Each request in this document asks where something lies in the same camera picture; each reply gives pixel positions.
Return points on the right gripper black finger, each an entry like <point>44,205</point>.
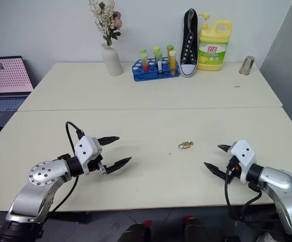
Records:
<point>215,169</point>
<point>224,147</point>

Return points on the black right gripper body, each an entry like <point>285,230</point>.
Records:
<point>234,169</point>

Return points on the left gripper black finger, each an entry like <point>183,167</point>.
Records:
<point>109,140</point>
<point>118,165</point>

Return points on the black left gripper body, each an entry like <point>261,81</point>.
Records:
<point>95,161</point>

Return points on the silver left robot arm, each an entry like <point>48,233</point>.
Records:
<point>45,174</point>

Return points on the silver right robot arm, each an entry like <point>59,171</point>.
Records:
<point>279,176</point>

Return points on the small brass padlock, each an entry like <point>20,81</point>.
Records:
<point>184,145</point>

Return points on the dark rounded shape red mark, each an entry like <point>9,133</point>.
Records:
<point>135,233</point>

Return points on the blue test tube rack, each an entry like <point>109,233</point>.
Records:
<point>150,75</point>

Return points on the white ceramic vase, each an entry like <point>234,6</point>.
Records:
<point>112,61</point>

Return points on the silver metal cup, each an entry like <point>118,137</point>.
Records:
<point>246,66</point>

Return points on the green-capped tube red liquid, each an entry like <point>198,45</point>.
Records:
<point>144,63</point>

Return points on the green-capped tube white label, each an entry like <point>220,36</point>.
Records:
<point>159,63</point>

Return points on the green-capped test tube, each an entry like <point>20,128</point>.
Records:
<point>142,50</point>

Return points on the yellow dish soap bottle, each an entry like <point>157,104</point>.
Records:
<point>212,50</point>

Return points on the yellow-green capped test tube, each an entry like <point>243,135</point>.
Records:
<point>156,48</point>

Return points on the black canvas sneaker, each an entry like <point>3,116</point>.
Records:
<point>189,45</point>

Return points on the green-capped tube orange liquid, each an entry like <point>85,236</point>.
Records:
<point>170,49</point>

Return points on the dried flower bouquet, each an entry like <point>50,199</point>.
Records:
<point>108,20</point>

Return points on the open laptop computer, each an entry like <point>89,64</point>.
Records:
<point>7,75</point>

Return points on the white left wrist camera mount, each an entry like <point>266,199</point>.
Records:
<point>85,148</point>

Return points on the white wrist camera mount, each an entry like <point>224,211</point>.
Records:
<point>85,148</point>
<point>245,153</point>

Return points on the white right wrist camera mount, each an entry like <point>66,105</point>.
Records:
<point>245,153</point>

